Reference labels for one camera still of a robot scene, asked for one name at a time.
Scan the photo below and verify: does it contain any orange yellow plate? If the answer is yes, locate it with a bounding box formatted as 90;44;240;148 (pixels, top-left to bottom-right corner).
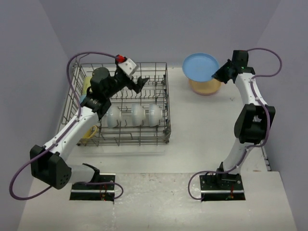
189;79;221;93

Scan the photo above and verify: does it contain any blue plate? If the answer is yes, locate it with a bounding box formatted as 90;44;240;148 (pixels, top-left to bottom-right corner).
182;53;219;82

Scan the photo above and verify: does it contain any white bowl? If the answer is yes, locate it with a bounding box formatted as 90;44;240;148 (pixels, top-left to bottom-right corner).
148;104;163;127
131;104;146;127
106;106;122;128

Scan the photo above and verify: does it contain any pink plate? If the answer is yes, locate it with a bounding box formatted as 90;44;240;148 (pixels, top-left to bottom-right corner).
195;92;216;96

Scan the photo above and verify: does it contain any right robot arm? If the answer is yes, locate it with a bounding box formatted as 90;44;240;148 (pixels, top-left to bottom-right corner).
212;50;276;189

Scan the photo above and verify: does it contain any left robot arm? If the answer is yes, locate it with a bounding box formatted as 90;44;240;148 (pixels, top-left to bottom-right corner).
30;67;148;190

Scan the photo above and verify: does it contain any green mug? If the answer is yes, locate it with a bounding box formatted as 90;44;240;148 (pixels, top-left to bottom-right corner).
81;76;91;95

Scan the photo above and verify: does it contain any blue mug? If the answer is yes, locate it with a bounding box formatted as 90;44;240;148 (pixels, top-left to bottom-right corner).
79;94;86;107

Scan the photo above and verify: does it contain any yellow mug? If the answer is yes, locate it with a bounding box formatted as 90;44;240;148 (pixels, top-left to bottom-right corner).
82;125;98;139

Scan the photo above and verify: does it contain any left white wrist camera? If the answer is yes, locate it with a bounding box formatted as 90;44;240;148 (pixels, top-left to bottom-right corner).
118;58;139;79

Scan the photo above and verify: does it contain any grey wire dish rack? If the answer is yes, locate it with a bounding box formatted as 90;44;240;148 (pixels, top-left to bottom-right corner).
58;55;171;146

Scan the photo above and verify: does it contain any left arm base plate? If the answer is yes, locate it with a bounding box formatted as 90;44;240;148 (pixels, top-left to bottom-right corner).
69;183;115;202

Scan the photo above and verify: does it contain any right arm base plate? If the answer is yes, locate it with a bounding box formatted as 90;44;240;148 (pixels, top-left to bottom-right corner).
199;173;245;202

